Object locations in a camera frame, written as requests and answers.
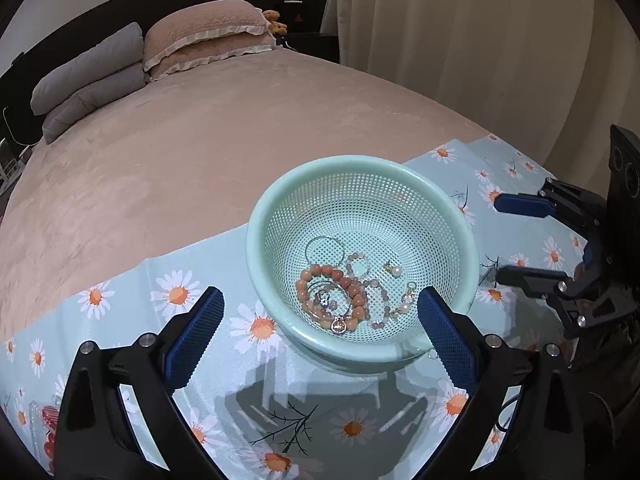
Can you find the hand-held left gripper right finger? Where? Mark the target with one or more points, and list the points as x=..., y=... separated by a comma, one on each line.
x=447, y=340

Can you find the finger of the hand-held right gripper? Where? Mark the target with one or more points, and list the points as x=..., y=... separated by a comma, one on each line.
x=530, y=277
x=520, y=204

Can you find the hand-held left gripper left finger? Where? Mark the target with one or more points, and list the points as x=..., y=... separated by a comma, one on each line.
x=195, y=340

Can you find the pearl earring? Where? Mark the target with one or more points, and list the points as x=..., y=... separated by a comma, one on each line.
x=396, y=271
x=407, y=301

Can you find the silver pendant charm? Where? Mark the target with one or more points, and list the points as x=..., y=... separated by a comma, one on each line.
x=337, y=326

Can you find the silver earring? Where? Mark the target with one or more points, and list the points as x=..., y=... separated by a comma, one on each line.
x=324, y=301

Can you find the green plastic mesh basket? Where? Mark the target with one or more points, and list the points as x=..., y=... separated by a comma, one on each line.
x=390, y=210

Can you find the thin silver bangle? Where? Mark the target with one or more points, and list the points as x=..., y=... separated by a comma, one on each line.
x=307, y=250

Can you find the daisy print blue cloth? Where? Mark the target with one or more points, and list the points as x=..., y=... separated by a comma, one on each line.
x=210, y=425

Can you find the cream curtain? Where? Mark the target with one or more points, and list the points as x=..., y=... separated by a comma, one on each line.
x=475, y=50

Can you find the clear box of red beads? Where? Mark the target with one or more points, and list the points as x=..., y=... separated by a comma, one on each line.
x=47, y=440

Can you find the beige bed cover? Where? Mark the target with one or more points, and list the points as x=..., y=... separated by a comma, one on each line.
x=175, y=160

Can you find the grey pillow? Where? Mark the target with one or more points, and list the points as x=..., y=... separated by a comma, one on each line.
x=90, y=105
x=85, y=65

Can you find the white bedside device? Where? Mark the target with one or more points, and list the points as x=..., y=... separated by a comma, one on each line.
x=7, y=162

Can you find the black nightstand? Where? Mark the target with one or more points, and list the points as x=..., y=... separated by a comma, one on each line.
x=315, y=45

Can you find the beige ruffled pillow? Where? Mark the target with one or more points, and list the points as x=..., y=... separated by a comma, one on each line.
x=215, y=57

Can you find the black device with red triangle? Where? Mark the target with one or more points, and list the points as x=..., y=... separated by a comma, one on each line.
x=299, y=17

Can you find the yellow teddy bear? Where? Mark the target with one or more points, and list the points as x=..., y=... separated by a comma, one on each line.
x=274, y=20

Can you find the pink pillows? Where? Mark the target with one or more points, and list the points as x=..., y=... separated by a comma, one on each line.
x=205, y=20

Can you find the black headboard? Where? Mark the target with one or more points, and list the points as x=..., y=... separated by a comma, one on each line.
x=150, y=5

